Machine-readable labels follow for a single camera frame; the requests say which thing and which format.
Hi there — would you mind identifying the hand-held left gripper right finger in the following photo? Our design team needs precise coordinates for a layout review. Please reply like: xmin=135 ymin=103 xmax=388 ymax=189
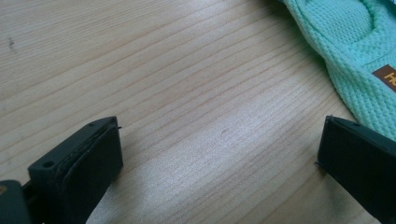
xmin=315 ymin=115 xmax=396 ymax=224

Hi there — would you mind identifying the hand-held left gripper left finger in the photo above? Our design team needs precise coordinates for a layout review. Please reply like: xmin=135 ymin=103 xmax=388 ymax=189
xmin=22 ymin=116 xmax=124 ymax=224

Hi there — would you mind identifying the mint green knit slipper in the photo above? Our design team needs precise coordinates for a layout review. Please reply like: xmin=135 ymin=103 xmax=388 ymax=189
xmin=281 ymin=0 xmax=396 ymax=142

